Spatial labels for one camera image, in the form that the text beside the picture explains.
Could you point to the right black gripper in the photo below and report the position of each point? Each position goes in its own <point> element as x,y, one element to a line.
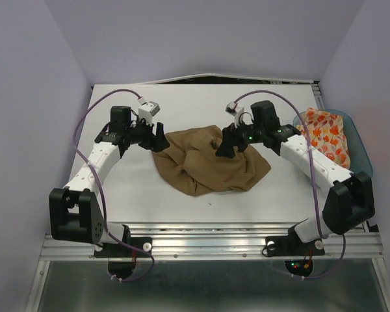
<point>230,138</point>

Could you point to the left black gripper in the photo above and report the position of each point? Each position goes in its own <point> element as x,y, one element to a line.
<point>156,143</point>

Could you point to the brown pleated skirt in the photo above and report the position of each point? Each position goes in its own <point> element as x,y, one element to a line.
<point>191,166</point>

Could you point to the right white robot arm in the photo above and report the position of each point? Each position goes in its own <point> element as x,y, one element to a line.
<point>350,199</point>

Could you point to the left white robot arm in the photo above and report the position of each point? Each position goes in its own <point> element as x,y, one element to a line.
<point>76,212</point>

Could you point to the orange floral skirt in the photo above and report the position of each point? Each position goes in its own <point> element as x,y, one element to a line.
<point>327,134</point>

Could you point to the blue plastic basket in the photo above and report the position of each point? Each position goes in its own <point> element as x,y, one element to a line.
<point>360,161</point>

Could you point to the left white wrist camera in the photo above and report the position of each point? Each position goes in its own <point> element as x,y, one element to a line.
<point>147,110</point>

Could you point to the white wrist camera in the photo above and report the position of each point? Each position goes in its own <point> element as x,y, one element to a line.
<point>237,111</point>
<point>147,110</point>

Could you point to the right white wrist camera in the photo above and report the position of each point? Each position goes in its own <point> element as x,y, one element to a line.
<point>237,111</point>

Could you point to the aluminium rail frame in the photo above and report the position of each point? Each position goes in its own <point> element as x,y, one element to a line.
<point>213,267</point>

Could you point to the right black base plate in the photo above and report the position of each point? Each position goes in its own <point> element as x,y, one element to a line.
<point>299,255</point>

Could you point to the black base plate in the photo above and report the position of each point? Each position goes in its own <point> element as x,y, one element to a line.
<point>126,264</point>
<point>299,255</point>

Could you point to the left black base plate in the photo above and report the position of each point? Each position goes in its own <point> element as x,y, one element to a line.
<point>126,264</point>

